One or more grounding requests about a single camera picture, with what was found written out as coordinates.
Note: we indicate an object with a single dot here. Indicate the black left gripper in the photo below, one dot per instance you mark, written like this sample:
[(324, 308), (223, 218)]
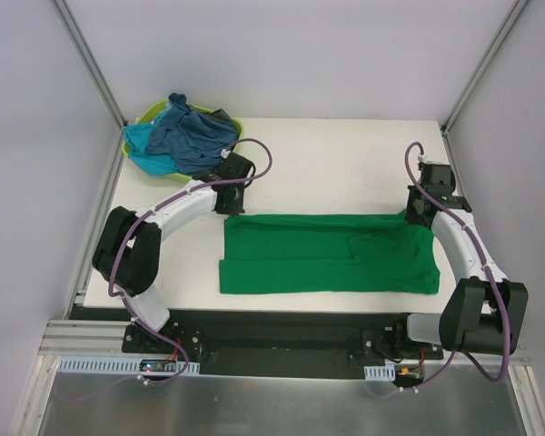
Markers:
[(230, 200)]

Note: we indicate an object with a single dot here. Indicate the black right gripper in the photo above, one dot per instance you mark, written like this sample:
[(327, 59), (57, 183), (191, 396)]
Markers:
[(416, 206)]

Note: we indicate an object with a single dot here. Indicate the green t shirt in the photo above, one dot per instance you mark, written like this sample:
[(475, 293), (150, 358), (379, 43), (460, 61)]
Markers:
[(298, 253)]

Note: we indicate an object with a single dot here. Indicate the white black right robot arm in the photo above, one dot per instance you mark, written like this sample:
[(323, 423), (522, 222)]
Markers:
[(471, 320)]

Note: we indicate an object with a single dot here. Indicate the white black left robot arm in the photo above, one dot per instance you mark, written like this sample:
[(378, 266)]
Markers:
[(128, 250)]

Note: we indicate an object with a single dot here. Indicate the dark blue t shirt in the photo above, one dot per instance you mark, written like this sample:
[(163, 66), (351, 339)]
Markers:
[(191, 137)]

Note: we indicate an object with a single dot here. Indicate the grey t shirt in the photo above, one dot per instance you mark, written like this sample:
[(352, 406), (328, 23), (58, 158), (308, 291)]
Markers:
[(221, 116)]

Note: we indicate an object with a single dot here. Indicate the teal t shirt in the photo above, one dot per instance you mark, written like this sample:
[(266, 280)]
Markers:
[(136, 138)]

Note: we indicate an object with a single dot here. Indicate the lime green plastic basin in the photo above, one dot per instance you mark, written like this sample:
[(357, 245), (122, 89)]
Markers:
[(155, 112)]

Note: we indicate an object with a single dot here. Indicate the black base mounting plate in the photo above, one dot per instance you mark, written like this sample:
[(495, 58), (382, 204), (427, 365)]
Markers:
[(400, 349)]

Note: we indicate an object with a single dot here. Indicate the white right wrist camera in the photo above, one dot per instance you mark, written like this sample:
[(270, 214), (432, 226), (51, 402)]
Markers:
[(424, 159)]

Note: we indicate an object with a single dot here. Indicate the left white slotted cable duct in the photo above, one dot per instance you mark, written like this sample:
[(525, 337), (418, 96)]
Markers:
[(126, 366)]

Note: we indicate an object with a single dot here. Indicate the white slotted cable duct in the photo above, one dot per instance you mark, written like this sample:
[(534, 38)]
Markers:
[(126, 366), (384, 373)]

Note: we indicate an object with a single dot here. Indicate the right aluminium frame post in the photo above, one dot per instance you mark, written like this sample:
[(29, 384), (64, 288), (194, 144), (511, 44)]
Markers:
[(499, 39)]

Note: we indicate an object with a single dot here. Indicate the aluminium frame post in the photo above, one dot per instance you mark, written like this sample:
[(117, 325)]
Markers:
[(81, 46), (499, 39)]

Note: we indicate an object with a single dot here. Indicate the right white slotted cable duct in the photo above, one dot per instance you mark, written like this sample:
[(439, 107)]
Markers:
[(384, 373)]

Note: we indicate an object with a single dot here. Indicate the left aluminium frame post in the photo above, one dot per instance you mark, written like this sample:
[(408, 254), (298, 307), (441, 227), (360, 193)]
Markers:
[(81, 46)]

